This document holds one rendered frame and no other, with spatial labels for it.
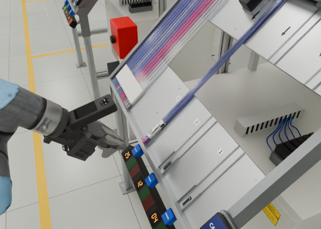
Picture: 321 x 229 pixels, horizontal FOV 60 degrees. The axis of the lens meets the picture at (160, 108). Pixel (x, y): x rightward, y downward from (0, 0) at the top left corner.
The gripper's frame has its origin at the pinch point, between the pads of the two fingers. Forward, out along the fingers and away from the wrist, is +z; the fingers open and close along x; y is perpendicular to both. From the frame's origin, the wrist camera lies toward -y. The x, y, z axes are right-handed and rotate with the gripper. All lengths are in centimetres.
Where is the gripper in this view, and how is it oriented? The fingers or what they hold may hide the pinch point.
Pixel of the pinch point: (124, 143)
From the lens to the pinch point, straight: 76.7
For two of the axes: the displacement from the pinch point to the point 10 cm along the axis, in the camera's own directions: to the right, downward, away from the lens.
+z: 6.4, 4.0, 6.6
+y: -6.7, 7.1, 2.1
